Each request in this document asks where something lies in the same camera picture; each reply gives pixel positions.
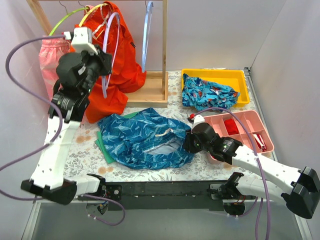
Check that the lilac hanger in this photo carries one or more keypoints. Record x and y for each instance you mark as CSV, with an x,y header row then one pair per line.
x,y
105,79

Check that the red rolled cloth rear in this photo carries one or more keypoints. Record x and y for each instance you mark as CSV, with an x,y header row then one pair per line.
x,y
231,127

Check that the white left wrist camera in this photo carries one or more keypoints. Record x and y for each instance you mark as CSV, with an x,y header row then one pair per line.
x,y
81,41

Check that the light blue patterned shorts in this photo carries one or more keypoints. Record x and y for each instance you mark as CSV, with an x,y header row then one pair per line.
x,y
202,94

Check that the dark blue shark shorts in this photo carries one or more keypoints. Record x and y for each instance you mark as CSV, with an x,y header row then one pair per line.
x,y
147,140

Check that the red white striped cloth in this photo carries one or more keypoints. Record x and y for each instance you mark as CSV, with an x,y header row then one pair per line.
x,y
260,142

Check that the pink patterned shorts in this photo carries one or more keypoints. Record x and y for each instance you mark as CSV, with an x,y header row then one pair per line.
x,y
50,52

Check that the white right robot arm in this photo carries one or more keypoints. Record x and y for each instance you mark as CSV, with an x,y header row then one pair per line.
x,y
298,189

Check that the yellow hanger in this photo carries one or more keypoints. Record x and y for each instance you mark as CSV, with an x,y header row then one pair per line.
x,y
90,12

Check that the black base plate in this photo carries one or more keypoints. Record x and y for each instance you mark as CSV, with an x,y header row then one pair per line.
x,y
166,195

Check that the wooden clothes rack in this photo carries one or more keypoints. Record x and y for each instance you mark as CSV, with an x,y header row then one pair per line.
x,y
154,92

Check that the green folded cloth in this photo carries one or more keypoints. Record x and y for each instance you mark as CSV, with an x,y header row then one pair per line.
x,y
100,144

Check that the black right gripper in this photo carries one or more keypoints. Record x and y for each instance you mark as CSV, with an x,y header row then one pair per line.
x,y
189,142

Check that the yellow plastic bin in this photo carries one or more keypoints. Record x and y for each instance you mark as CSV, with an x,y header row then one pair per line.
x,y
235,78

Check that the light blue hanger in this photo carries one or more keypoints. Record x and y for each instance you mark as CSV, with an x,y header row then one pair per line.
x,y
146,33

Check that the pink divided tray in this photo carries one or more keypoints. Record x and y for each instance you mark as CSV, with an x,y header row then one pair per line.
x,y
248,123

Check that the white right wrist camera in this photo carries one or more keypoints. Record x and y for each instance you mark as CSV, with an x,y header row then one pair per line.
x,y
195,119

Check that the orange shorts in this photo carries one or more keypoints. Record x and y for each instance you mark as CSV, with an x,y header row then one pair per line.
x,y
127,76

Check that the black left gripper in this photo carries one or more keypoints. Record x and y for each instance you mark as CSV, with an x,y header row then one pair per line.
x,y
104,61

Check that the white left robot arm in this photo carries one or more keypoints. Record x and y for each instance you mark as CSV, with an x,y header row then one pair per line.
x,y
65,116

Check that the green hanger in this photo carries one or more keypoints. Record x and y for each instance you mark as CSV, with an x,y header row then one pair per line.
x,y
83,9

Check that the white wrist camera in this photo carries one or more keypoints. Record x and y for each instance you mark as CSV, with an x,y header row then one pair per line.
x,y
81,41
195,119

